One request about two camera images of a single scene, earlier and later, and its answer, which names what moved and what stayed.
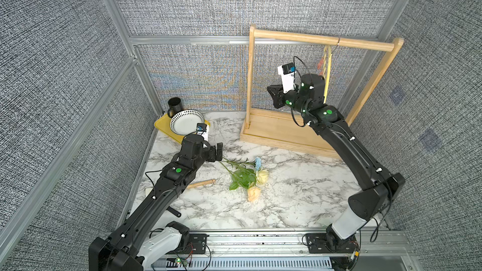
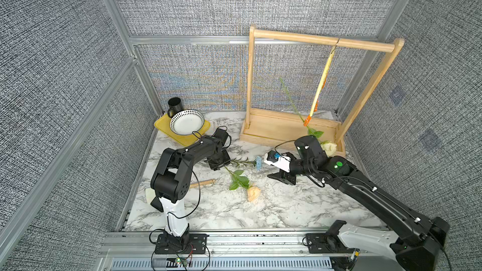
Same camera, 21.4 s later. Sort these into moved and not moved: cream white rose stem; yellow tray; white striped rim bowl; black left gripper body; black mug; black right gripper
Moved: black right gripper; cream white rose stem; black left gripper body
Not moved: white striped rim bowl; black mug; yellow tray
